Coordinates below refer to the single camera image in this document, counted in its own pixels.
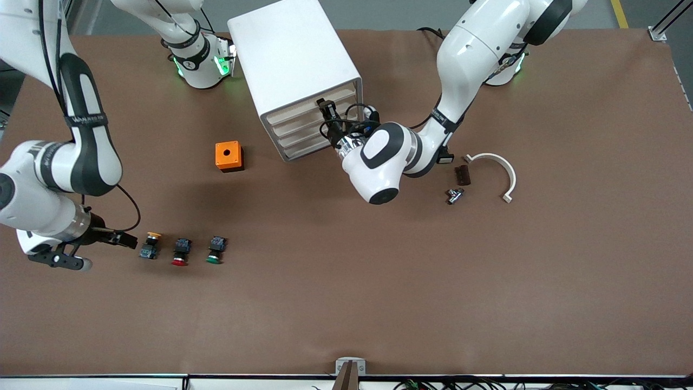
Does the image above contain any green push button switch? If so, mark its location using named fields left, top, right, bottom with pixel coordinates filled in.
left=206, top=236, right=227, bottom=265

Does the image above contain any aluminium frame profile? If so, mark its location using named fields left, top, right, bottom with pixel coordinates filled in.
left=648, top=0, right=684, bottom=42

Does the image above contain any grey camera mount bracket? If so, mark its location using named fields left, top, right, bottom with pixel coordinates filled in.
left=335, top=357, right=367, bottom=376

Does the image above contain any yellow push button switch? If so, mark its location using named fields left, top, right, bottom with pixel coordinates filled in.
left=139, top=232, right=163, bottom=259

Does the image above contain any brown camera mount bar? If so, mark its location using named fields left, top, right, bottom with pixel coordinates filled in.
left=331, top=361, right=361, bottom=390

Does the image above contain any white curved plastic bracket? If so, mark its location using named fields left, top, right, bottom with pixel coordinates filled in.
left=464, top=153, right=517, bottom=204

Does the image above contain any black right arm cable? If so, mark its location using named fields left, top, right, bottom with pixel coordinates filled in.
left=38, top=0, right=142, bottom=234

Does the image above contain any orange button enclosure box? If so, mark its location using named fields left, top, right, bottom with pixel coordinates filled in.
left=215, top=141, right=245, bottom=173

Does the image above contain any red push button switch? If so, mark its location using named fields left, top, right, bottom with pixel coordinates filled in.
left=172, top=237, right=193, bottom=267

